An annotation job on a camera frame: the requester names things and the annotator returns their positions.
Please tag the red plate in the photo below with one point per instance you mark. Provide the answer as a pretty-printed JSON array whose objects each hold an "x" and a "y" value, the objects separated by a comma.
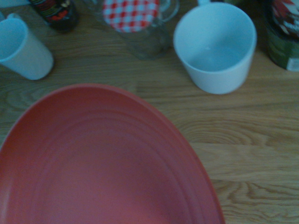
[{"x": 105, "y": 163}]

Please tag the wide white cup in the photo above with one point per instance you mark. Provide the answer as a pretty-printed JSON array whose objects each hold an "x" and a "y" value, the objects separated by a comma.
[{"x": 217, "y": 58}]

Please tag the glass jar checkered lid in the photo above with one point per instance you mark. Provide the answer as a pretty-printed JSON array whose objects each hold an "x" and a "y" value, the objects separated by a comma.
[{"x": 133, "y": 16}]

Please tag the clear glass mug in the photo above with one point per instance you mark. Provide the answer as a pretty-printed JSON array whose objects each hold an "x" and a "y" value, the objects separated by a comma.
[{"x": 169, "y": 9}]

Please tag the tall white cup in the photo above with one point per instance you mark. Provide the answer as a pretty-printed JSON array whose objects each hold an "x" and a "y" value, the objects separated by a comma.
[{"x": 25, "y": 53}]

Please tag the red green printed food container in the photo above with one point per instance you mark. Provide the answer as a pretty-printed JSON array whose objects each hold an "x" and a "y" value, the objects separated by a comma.
[{"x": 282, "y": 35}]

